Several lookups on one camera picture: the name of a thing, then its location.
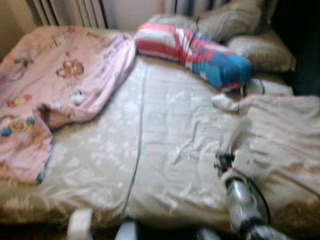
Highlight silver left robot leg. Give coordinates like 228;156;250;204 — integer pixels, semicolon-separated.
116;220;141;240

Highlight striped red blue bolster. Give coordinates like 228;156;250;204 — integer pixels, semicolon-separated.
135;22;252;92

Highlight white sock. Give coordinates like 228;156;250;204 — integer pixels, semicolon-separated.
211;93;240;112

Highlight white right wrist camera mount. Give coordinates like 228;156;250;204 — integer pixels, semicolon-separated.
232;145;253;173

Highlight silver robot leg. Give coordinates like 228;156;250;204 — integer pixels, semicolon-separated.
116;220;141;240
197;227;221;240

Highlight silver right robot leg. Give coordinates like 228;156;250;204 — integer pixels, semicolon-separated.
197;227;221;240

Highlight grey floral bed sheet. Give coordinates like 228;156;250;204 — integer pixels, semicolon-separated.
0;55;320;231

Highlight pink cartoon print blanket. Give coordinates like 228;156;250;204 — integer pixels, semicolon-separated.
0;25;137;183

